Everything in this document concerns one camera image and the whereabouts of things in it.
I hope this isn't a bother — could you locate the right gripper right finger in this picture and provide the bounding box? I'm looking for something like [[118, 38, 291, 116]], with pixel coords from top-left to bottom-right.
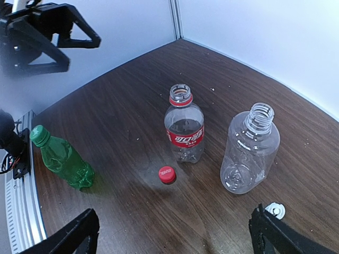
[[248, 204, 334, 253]]

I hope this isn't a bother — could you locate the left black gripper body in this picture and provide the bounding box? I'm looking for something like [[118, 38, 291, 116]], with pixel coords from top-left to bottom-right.
[[1, 4, 61, 71]]

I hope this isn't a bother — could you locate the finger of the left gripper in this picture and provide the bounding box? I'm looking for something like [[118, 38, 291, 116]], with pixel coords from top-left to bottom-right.
[[7, 21, 69, 73], [34, 3, 101, 49]]

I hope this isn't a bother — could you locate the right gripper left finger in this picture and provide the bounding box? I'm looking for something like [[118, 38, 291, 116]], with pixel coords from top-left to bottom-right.
[[22, 208, 100, 254]]

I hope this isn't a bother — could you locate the white bottle cap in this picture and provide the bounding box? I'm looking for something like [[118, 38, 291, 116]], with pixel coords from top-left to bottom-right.
[[265, 202, 286, 220]]

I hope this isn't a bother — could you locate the green plastic bottle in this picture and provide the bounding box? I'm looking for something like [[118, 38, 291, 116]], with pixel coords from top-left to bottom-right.
[[38, 134, 95, 190]]

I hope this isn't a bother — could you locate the clear wide plastic bottle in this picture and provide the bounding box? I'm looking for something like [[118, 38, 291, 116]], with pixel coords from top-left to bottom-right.
[[220, 103, 280, 195]]

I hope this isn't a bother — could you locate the green bottle cap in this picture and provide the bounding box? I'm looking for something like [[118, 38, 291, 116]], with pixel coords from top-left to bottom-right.
[[30, 125, 50, 147]]

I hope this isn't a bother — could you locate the red bottle cap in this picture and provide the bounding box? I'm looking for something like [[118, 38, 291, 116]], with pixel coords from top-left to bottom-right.
[[158, 166, 176, 184]]

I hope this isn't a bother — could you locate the red label cola bottle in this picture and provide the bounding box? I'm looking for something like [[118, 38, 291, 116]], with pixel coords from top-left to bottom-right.
[[164, 84, 204, 164]]

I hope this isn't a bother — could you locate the aluminium front rail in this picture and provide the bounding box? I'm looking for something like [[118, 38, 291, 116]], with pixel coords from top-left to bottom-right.
[[4, 110, 48, 254]]

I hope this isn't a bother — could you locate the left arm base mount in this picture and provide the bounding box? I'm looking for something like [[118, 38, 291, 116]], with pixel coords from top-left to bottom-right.
[[1, 110, 31, 179]]

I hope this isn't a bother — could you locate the left corner aluminium post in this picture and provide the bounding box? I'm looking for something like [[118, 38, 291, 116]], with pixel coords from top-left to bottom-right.
[[169, 0, 184, 40]]

